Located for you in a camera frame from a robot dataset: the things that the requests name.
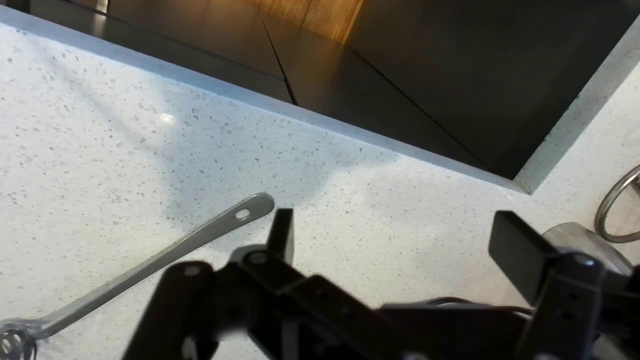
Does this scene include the silver cup holder stand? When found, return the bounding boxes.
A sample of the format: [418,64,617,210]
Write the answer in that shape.
[544,165,640,276]

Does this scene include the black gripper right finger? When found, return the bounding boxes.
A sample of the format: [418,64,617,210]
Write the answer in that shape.
[489,210,603,303]

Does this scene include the silver pasta serving spoon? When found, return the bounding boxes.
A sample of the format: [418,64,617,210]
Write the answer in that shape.
[0,192,274,360]

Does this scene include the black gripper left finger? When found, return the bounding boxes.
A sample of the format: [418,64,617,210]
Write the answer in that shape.
[230,208,295,266]

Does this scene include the dark lower cabinet fronts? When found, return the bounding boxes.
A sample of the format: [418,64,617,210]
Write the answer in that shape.
[3,0,640,180]

